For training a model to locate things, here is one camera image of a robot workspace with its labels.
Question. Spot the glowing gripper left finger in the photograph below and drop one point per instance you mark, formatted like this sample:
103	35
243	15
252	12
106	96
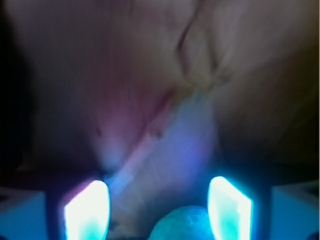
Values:
85	211

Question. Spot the brown paper bag bin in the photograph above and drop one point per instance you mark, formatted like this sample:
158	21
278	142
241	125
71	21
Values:
156	94

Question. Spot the green ball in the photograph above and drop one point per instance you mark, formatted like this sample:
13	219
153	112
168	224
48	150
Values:
184	223

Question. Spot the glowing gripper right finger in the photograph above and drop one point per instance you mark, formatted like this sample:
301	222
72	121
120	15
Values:
229	210

